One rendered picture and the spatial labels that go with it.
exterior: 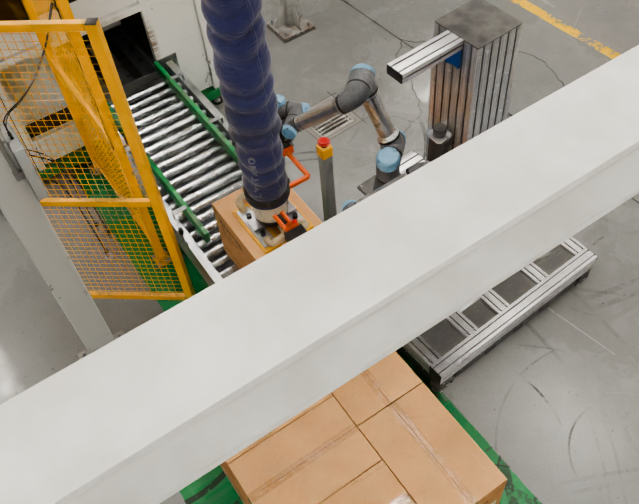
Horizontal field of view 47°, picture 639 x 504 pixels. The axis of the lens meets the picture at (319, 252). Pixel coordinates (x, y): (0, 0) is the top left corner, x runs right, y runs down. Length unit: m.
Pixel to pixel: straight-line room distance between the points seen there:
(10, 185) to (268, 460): 1.68
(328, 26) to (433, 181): 5.96
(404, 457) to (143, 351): 2.98
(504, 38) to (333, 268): 2.52
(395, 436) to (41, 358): 2.30
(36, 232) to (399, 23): 3.95
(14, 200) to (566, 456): 3.02
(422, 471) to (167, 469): 2.91
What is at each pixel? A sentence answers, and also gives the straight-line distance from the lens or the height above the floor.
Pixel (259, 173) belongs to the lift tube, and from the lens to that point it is 3.43.
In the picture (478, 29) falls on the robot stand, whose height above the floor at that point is 2.03.
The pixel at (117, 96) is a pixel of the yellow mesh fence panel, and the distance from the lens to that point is 3.48.
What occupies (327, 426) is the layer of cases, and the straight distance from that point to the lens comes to 3.63.
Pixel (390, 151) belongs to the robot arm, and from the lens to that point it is 3.65.
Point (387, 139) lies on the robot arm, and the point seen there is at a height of 1.28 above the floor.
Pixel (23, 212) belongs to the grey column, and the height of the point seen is 1.41.
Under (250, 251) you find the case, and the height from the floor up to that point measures 0.95.
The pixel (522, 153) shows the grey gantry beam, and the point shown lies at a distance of 0.74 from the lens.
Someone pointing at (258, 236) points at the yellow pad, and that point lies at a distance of 3.74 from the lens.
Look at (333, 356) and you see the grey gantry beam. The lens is 0.70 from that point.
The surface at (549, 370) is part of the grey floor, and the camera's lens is 4.48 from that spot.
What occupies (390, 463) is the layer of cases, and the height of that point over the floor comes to 0.54.
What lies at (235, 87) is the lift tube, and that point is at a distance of 3.07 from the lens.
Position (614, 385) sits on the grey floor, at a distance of 4.52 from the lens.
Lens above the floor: 3.84
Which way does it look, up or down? 52 degrees down
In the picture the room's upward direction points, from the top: 6 degrees counter-clockwise
